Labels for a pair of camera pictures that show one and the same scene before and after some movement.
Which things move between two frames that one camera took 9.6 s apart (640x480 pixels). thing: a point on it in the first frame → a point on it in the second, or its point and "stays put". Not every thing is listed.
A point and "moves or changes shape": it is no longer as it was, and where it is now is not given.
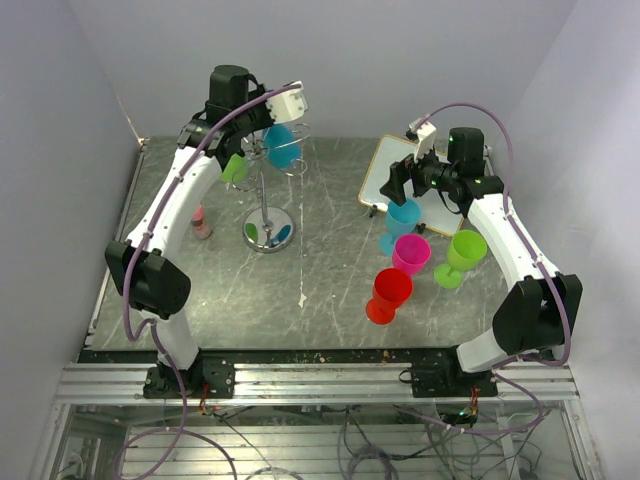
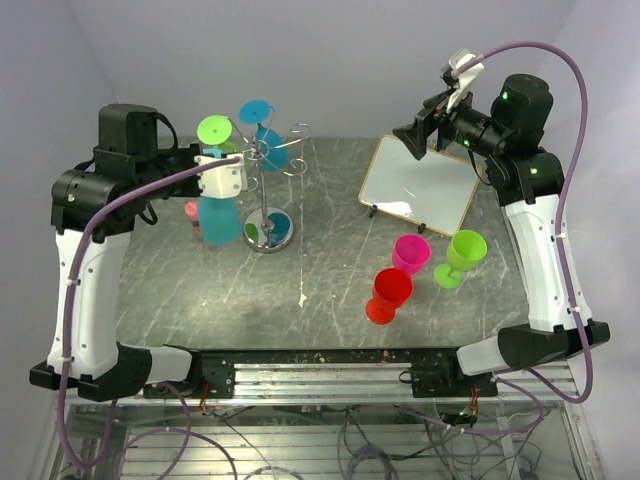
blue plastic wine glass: x=281 y=146 moves or changes shape
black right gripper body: x=425 y=174 → x=463 y=125
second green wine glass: x=466 y=251 stays put
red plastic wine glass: x=391 y=289 stays put
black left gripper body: x=255 y=119 → x=179 y=160
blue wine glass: x=401 y=221 → x=221 y=217
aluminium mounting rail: x=313 y=384 stays put
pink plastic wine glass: x=410 y=252 stays put
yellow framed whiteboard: x=434 y=213 stays put
